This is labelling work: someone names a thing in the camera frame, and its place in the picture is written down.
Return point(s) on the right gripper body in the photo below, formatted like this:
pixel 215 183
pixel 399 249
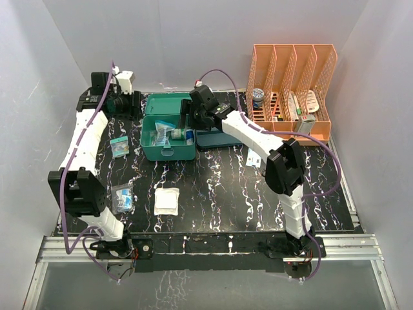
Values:
pixel 197 119

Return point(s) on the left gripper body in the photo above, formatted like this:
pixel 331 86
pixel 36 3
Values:
pixel 126 105

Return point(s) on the blue white bandage roll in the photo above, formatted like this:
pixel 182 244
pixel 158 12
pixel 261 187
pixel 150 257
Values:
pixel 189 136

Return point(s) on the white plastic medicine bottle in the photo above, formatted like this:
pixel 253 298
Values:
pixel 179 134

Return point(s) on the green medicine kit box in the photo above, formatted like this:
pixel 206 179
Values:
pixel 165 107

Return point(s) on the blue mask package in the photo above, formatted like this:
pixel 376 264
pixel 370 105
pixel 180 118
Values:
pixel 162 130

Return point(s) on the white grey device box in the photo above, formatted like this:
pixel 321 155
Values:
pixel 305 124

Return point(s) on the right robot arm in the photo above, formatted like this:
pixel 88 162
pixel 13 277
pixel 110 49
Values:
pixel 284 164

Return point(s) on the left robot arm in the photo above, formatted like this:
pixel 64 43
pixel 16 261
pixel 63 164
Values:
pixel 75 186

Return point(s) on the dark teal divider tray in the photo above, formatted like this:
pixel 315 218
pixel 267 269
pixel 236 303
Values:
pixel 214 138

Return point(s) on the small teal zip bag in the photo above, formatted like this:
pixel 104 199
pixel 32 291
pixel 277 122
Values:
pixel 119 146

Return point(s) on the blue lid round jar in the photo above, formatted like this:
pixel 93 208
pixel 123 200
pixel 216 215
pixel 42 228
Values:
pixel 258 97

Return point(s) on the orange file organizer rack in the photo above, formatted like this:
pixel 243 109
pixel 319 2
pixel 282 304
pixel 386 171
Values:
pixel 287 82

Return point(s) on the white tube packages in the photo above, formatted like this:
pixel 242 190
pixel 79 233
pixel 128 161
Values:
pixel 293 106

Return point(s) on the clear bag blue items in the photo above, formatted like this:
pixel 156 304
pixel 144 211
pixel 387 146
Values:
pixel 122 198

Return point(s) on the white gauze pad package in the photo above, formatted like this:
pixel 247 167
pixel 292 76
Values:
pixel 166 201

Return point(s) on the white blister card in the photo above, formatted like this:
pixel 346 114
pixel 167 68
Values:
pixel 312 104

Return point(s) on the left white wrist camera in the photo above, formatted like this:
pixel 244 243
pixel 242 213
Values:
pixel 124 79

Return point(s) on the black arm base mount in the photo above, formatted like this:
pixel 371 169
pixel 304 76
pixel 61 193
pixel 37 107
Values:
pixel 226 251

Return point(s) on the aluminium frame rail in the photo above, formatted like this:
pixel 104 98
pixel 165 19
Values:
pixel 215 272

